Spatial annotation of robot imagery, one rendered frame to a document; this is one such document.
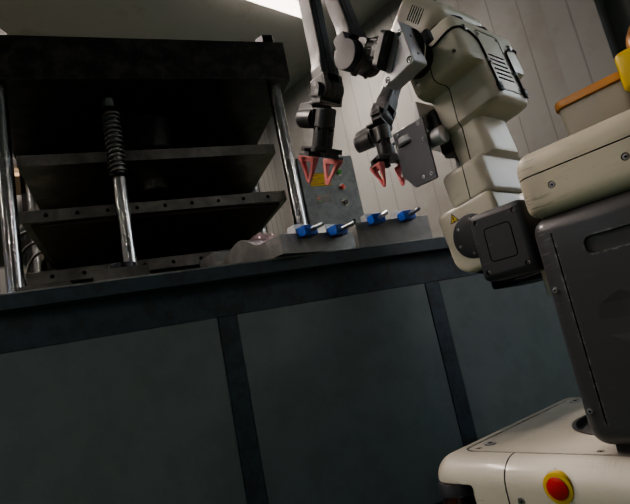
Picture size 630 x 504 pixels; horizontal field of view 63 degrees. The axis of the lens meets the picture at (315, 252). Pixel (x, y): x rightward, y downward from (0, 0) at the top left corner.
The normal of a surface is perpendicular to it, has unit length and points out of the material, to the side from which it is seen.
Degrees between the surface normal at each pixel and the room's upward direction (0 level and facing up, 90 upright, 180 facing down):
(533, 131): 90
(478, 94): 90
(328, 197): 90
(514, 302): 90
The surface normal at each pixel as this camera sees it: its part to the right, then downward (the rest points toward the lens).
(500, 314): 0.33, -0.24
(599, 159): -0.77, 0.04
